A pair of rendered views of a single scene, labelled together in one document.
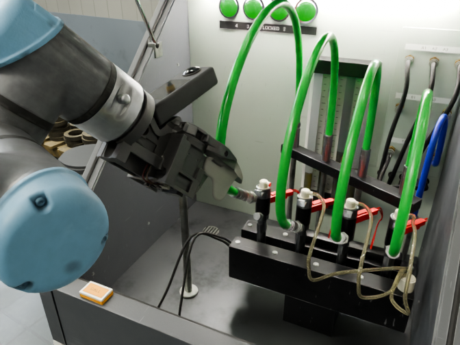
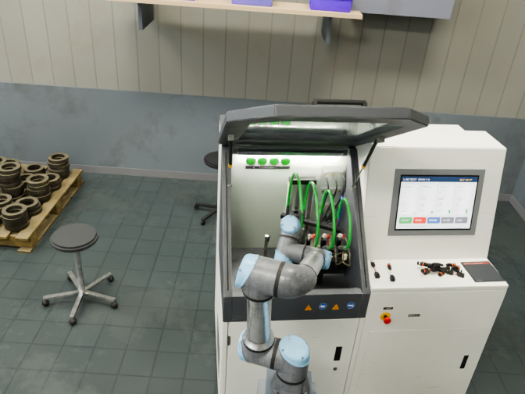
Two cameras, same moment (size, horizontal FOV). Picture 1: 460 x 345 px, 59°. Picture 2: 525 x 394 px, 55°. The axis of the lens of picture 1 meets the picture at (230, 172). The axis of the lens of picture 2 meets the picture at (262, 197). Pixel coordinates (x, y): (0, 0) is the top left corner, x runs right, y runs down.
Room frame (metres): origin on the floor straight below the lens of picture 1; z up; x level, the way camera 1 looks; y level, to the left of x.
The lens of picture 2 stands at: (-0.97, 1.21, 2.52)
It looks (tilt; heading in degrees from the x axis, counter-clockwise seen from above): 30 degrees down; 327
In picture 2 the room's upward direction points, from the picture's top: 4 degrees clockwise
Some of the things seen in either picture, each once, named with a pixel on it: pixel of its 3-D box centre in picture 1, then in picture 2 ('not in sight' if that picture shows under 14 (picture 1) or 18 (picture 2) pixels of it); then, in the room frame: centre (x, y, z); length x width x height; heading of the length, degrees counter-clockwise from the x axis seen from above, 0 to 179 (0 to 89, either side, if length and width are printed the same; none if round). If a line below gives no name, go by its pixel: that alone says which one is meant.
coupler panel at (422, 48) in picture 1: (420, 109); (330, 191); (0.80, -0.39, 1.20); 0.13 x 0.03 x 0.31; 65
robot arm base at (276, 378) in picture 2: not in sight; (291, 379); (0.05, 0.35, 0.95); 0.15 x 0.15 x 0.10
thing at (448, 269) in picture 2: not in sight; (441, 267); (0.22, -0.67, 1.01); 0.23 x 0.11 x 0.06; 65
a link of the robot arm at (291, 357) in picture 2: not in sight; (291, 357); (0.05, 0.35, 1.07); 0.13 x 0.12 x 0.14; 42
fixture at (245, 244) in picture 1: (316, 283); (312, 266); (0.62, -0.17, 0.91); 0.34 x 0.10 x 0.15; 65
